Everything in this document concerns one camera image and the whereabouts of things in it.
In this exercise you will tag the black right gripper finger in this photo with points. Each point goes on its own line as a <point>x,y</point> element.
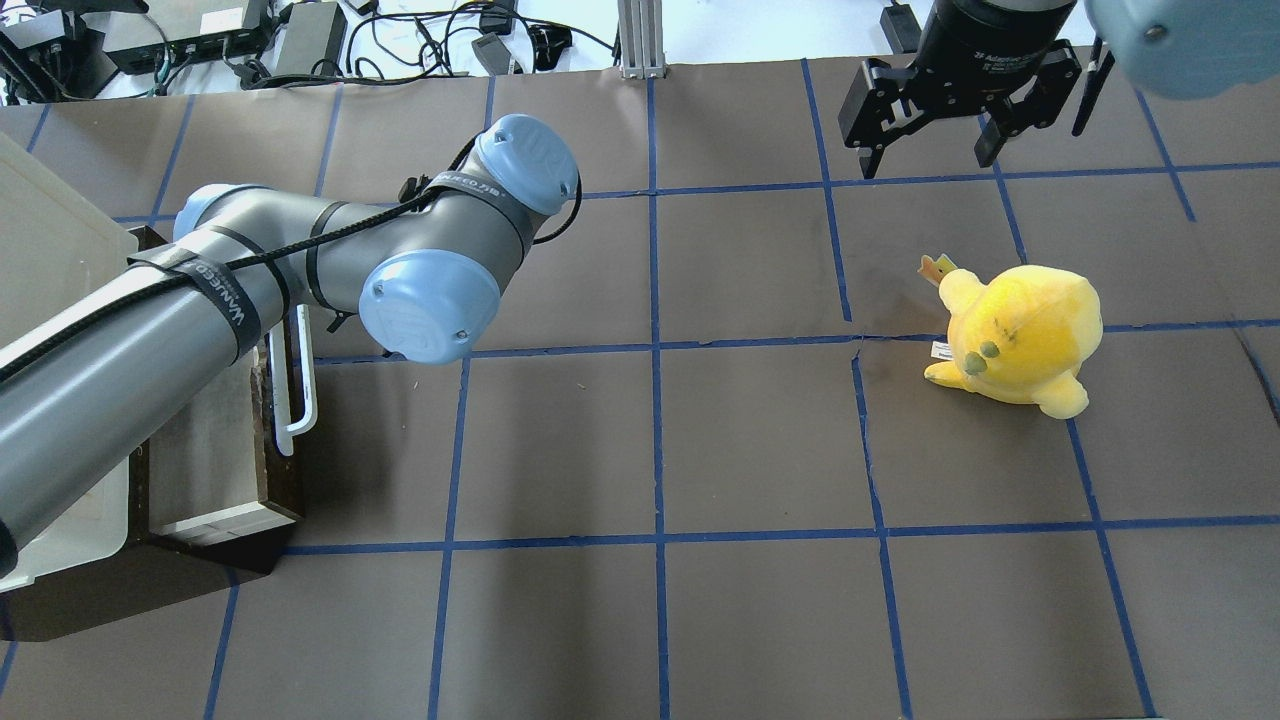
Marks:
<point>1040,107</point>
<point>877,109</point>

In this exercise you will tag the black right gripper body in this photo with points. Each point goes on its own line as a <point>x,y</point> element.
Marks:
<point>968,45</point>

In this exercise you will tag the white drawer handle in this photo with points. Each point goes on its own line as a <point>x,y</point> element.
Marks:
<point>291,363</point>

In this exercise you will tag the wooden drawer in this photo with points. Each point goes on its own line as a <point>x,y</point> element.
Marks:
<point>215,470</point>

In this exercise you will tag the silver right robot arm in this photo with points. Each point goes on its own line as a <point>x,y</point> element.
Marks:
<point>1182,50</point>

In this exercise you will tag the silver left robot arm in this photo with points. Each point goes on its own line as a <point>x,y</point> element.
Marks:
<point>425,277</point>

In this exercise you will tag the yellow plush toy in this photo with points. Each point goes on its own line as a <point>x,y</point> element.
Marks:
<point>1021,338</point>

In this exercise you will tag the black power adapter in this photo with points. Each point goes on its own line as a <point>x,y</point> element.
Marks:
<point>312,37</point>

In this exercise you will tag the aluminium frame post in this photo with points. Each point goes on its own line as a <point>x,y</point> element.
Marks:
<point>640,45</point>

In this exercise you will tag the black network switch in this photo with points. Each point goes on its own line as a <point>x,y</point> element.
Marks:
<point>177,31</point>

